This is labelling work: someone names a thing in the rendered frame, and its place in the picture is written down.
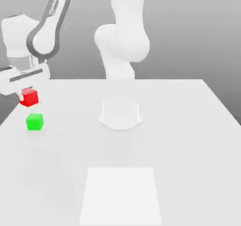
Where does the small red cube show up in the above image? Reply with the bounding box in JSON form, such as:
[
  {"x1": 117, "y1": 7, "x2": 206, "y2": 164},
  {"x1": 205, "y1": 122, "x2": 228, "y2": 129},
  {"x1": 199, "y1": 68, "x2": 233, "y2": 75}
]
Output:
[{"x1": 19, "y1": 88, "x2": 40, "y2": 107}]

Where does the small green cube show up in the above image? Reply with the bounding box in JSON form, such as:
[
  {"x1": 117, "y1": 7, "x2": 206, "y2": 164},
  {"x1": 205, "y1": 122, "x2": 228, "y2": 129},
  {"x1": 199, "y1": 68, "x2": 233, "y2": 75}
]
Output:
[{"x1": 25, "y1": 113, "x2": 44, "y2": 131}]

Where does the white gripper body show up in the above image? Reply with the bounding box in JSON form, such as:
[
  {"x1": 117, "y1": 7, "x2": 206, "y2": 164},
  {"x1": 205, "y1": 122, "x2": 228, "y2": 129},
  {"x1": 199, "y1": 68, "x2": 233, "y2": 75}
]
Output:
[{"x1": 0, "y1": 63, "x2": 51, "y2": 96}]

